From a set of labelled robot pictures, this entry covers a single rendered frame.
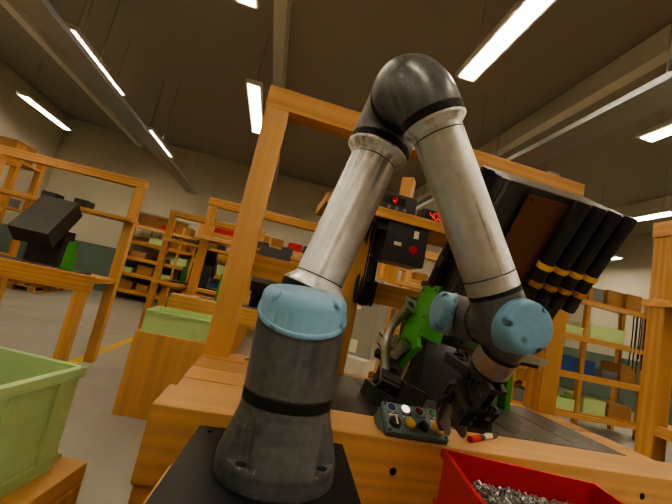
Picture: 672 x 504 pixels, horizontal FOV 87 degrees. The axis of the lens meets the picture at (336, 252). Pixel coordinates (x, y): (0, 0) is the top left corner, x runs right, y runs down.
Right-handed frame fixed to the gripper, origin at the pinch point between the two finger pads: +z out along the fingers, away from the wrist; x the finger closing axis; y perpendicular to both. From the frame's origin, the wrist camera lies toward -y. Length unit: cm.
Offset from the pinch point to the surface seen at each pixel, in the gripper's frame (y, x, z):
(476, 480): 13.0, 2.3, -1.5
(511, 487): 13.2, 10.3, -1.0
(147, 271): -784, -350, 563
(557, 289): -27.4, 32.1, -26.7
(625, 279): -729, 909, 214
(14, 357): 3, -85, -2
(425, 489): 8.8, -1.9, 10.9
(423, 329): -28.9, 2.4, -2.8
